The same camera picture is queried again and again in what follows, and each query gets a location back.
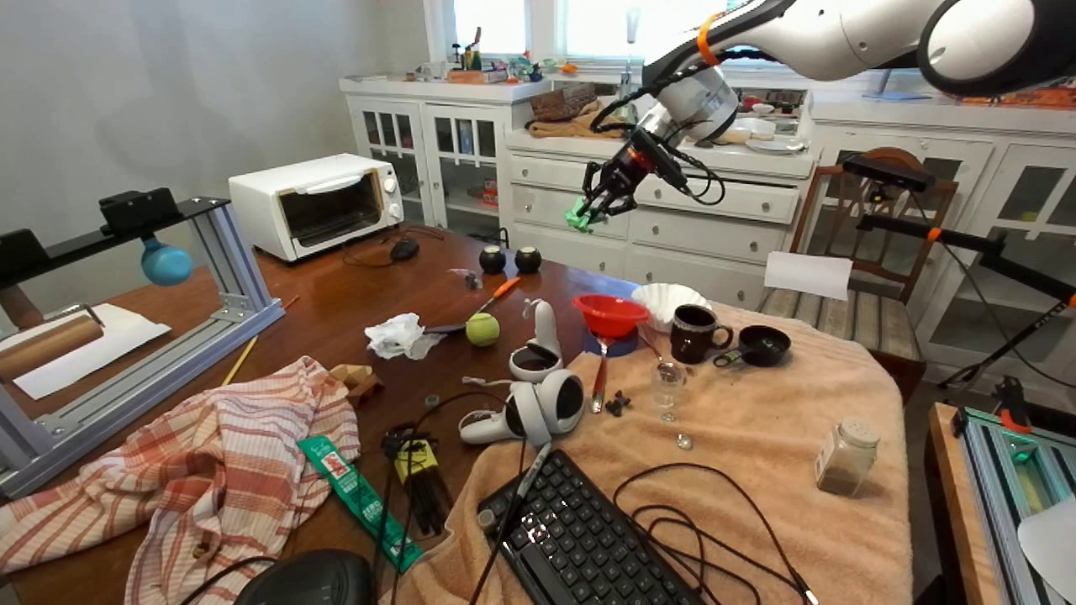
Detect black keyboard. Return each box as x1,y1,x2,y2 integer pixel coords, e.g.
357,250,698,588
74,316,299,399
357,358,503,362
475,447,703,605

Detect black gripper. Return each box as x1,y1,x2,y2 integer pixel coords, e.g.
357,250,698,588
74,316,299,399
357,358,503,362
583,133,666,224

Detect white paper coffee filter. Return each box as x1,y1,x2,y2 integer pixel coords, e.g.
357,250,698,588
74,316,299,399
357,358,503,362
630,279,717,330

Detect wooden chair striped seat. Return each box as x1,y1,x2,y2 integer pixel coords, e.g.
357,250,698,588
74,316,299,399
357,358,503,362
760,146,965,366

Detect small brown lump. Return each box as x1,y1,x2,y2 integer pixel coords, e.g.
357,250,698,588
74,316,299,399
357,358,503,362
331,358,383,399

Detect black orange clamp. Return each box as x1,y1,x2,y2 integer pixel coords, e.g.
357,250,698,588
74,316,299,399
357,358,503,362
988,373,1040,433

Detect tan ribbed tablecloth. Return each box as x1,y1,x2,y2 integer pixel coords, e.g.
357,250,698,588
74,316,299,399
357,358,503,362
390,297,919,605

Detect white paper sheet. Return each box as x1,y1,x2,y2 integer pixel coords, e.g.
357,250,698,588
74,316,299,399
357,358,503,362
764,250,853,301
9,299,175,404

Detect blue ball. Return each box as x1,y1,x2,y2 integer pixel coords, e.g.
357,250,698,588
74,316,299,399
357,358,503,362
139,235,199,290

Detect small black bowl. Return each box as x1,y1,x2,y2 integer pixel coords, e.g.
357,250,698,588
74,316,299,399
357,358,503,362
737,321,793,368

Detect red white striped cloth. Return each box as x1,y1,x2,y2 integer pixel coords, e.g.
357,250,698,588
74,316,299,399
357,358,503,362
0,352,362,605

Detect black keyboard cable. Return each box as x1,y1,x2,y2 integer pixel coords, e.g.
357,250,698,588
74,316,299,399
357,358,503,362
608,457,820,605

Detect black boom camera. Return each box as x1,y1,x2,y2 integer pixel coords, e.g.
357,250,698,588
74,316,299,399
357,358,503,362
837,151,962,196

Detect dark brown mug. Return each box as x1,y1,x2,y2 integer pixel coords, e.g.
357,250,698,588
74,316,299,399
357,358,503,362
670,301,737,366

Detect black rounded case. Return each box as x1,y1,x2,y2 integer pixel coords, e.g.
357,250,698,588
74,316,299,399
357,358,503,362
235,547,379,605

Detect white crumpled tissue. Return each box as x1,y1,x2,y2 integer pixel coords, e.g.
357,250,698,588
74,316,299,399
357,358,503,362
362,308,449,362

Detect aluminium robot base rails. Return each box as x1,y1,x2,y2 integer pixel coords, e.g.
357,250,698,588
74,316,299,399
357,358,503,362
953,404,1076,605

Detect small glass jar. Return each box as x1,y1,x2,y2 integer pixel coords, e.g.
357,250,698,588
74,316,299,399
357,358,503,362
812,421,885,496

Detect orange handled screwdriver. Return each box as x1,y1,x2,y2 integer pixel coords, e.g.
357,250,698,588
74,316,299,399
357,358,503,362
430,276,526,338

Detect white drawer cabinet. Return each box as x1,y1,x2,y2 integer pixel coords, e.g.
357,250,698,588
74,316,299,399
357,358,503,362
500,112,820,312

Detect black block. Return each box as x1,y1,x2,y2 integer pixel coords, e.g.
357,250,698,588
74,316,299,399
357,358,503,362
99,185,185,241

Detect yellow green tennis ball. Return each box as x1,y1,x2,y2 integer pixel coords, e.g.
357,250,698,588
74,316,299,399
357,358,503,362
459,308,503,348

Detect orange red plastic bowl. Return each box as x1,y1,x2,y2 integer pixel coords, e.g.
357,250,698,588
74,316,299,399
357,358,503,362
571,293,651,347

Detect metal spoon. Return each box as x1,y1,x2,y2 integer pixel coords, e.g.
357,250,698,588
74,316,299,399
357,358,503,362
587,337,614,418

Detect yellow pencil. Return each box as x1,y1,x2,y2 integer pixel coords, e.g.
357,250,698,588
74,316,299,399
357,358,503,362
220,332,263,391

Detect white glass door cabinet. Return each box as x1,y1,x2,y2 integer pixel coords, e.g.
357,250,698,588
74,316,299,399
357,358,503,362
804,98,1076,383
337,75,540,244

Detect white toaster oven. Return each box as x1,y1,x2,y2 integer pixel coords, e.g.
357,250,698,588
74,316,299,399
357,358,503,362
224,151,406,265

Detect green packet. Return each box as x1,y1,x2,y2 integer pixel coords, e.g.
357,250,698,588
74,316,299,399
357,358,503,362
560,197,600,235

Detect long green box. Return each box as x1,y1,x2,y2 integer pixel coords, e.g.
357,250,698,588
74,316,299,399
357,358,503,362
297,433,428,574

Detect black yellow hex key set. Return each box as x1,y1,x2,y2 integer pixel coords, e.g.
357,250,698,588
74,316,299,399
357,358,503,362
379,421,457,539

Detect cardboard tube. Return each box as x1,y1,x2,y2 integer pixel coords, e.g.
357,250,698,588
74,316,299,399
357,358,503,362
0,308,109,383

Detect aluminium extrusion frame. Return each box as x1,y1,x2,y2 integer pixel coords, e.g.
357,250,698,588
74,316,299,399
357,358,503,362
0,196,290,501

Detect brown woven basket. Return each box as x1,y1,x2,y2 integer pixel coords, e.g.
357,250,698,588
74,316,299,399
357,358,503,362
528,79,601,124

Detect clear drinking glass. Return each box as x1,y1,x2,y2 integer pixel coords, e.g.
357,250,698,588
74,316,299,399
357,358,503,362
651,352,688,421

